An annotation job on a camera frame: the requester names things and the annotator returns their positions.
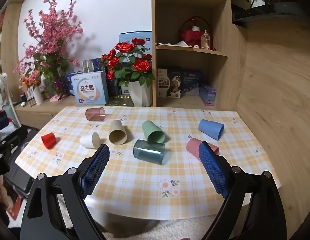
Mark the wooden bookshelf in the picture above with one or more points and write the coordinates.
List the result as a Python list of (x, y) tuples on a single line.
[(10, 42)]

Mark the yellow checked floral tablecloth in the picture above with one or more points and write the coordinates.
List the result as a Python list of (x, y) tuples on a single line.
[(135, 180)]

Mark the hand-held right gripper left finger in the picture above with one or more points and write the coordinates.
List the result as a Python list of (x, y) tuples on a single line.
[(95, 170)]

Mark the blue white display board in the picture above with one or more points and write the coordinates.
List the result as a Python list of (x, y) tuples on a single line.
[(126, 37)]

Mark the red rose plant white pot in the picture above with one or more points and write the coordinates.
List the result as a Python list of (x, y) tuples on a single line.
[(140, 93)]

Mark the small red cup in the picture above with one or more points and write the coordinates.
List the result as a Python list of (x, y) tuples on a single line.
[(49, 140)]

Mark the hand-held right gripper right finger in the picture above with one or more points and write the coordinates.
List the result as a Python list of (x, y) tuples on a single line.
[(215, 170)]

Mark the clear perfume bottle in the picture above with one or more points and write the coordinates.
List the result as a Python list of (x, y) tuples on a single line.
[(205, 41)]

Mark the translucent teal cup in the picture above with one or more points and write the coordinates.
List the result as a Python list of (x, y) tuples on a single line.
[(149, 152)]

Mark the dark glass cabinet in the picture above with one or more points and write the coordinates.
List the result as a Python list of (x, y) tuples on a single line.
[(282, 7)]

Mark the light blue carton box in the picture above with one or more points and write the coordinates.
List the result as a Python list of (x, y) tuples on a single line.
[(90, 88)]

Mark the blister pack tray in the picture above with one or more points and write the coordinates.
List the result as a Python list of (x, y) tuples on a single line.
[(118, 101)]

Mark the blue white box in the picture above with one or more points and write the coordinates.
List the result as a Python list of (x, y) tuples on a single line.
[(69, 83)]

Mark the green cup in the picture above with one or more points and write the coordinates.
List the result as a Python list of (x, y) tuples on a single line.
[(152, 132)]

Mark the dark cartoon printed box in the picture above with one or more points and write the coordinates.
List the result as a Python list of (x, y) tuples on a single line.
[(168, 83)]

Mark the black tray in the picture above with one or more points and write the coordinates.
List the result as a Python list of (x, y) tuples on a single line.
[(17, 180)]

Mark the white fluffy rug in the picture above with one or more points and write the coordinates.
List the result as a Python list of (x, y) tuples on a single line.
[(157, 230)]

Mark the small white cup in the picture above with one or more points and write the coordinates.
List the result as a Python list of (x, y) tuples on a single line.
[(87, 140)]

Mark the blue cup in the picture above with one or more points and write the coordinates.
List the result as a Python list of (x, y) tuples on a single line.
[(210, 128)]

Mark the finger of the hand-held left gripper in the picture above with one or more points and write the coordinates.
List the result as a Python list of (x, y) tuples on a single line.
[(14, 138)]

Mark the red basket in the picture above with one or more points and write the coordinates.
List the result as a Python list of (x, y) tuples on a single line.
[(188, 36)]

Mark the pink artificial blossom bouquet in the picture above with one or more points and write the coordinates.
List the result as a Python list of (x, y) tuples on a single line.
[(50, 42)]

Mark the purple box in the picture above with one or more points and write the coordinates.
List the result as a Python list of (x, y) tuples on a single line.
[(208, 95)]

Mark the wooden shelf unit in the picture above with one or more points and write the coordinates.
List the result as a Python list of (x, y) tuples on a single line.
[(170, 12)]

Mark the white paper stack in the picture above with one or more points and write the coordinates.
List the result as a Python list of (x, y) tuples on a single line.
[(170, 44)]

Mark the white plastic bottle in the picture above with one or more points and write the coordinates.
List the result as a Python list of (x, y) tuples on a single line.
[(38, 96)]

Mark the pink cup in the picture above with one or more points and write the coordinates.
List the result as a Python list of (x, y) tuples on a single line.
[(193, 146)]

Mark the beige cup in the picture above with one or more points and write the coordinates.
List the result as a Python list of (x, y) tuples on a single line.
[(117, 132)]

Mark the dark blue box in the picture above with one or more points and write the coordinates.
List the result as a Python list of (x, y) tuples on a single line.
[(192, 82)]

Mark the translucent mauve cup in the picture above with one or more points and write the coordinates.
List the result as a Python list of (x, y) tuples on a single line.
[(94, 114)]

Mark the pink packet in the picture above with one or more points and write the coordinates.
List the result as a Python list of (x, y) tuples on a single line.
[(59, 98)]

